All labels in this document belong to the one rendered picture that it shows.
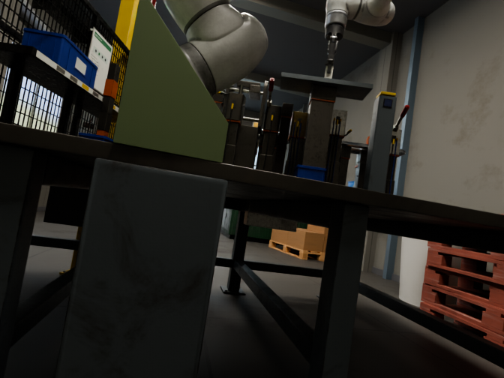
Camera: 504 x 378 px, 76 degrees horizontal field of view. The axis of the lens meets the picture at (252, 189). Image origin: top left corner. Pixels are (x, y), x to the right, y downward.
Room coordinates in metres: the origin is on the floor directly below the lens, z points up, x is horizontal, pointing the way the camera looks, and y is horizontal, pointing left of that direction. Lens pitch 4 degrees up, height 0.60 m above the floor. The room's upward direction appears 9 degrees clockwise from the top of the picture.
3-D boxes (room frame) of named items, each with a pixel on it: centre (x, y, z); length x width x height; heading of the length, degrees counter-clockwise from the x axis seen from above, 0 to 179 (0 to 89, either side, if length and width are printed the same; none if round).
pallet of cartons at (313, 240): (5.32, -0.99, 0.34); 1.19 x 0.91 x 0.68; 13
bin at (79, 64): (1.36, 0.90, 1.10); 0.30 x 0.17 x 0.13; 2
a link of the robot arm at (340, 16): (1.30, -0.24, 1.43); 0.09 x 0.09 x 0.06
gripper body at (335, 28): (1.30, -0.24, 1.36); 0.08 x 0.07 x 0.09; 168
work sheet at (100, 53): (1.81, 0.99, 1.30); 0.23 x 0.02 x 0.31; 177
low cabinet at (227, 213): (7.01, -0.27, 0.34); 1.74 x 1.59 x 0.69; 13
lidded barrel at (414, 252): (2.95, -1.71, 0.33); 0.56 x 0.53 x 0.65; 13
